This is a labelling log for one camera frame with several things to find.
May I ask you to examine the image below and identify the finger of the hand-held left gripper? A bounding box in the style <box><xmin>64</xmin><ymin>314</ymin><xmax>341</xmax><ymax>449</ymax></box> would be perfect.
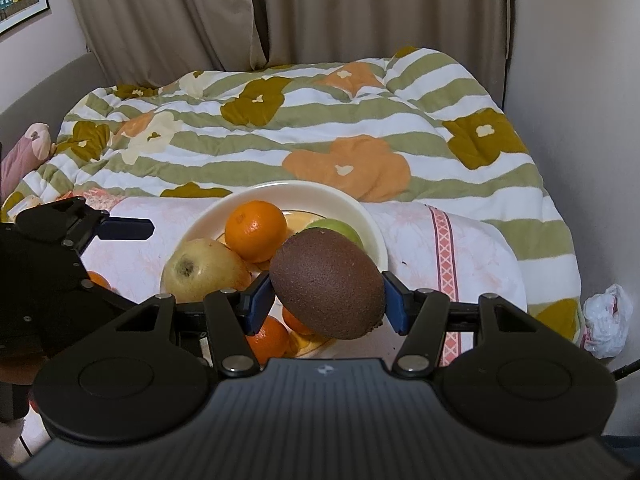
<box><xmin>96</xmin><ymin>217</ymin><xmax>155</xmax><ymax>241</ymax></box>

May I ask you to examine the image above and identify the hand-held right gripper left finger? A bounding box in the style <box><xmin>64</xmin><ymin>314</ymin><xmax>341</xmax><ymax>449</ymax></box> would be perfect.
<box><xmin>116</xmin><ymin>272</ymin><xmax>276</xmax><ymax>377</ymax></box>

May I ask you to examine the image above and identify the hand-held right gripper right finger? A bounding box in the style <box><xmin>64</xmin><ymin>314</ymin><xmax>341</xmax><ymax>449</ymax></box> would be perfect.
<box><xmin>384</xmin><ymin>271</ymin><xmax>538</xmax><ymax>378</ymax></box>

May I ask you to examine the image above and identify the small tangerine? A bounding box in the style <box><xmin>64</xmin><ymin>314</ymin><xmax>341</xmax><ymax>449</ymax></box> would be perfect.
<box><xmin>245</xmin><ymin>315</ymin><xmax>291</xmax><ymax>358</ymax></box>
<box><xmin>281</xmin><ymin>305</ymin><xmax>313</xmax><ymax>336</ymax></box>

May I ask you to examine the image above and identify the yellow-green apple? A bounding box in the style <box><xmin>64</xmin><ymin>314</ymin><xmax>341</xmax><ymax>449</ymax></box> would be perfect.
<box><xmin>164</xmin><ymin>238</ymin><xmax>253</xmax><ymax>305</ymax></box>

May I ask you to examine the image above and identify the brown kiwi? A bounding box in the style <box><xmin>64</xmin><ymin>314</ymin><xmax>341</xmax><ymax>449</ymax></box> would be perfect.
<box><xmin>269</xmin><ymin>228</ymin><xmax>387</xmax><ymax>341</ymax></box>

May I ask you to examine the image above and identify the large green apple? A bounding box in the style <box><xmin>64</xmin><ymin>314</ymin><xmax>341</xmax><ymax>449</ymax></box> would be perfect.
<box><xmin>305</xmin><ymin>218</ymin><xmax>365</xmax><ymax>251</ymax></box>

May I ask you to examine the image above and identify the cream cartoon bear plate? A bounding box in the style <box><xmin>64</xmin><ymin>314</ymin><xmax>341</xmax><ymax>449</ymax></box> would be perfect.
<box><xmin>160</xmin><ymin>180</ymin><xmax>390</xmax><ymax>358</ymax></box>

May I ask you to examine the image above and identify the small printed box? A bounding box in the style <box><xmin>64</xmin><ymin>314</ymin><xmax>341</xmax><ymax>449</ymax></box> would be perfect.
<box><xmin>10</xmin><ymin>194</ymin><xmax>46</xmax><ymax>213</ymax></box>

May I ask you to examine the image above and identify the pink white floral cloth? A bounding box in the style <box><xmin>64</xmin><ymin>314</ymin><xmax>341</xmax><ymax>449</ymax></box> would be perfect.
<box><xmin>65</xmin><ymin>187</ymin><xmax>528</xmax><ymax>361</ymax></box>

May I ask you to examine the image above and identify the pink plush toy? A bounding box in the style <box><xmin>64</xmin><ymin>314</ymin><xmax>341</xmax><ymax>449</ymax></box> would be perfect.
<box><xmin>0</xmin><ymin>122</ymin><xmax>56</xmax><ymax>201</ymax></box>

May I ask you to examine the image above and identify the beige bed headboard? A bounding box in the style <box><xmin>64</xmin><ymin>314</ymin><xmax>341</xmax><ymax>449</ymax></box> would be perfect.
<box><xmin>0</xmin><ymin>52</ymin><xmax>116</xmax><ymax>161</ymax></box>

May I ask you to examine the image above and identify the striped floral blanket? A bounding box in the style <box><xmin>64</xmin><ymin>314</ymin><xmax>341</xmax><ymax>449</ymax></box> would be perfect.
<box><xmin>0</xmin><ymin>47</ymin><xmax>586</xmax><ymax>346</ymax></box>

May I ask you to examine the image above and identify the white plastic bag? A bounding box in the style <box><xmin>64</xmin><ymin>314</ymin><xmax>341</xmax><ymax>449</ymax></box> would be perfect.
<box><xmin>580</xmin><ymin>284</ymin><xmax>633</xmax><ymax>359</ymax></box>

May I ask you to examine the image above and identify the beige curtain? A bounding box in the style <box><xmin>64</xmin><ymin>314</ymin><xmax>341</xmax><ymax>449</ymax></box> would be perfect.
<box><xmin>242</xmin><ymin>0</ymin><xmax>516</xmax><ymax>106</ymax></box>
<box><xmin>62</xmin><ymin>0</ymin><xmax>268</xmax><ymax>86</ymax></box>

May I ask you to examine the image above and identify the black cable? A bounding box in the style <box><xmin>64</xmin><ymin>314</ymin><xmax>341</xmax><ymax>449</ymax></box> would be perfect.
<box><xmin>610</xmin><ymin>357</ymin><xmax>640</xmax><ymax>378</ymax></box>

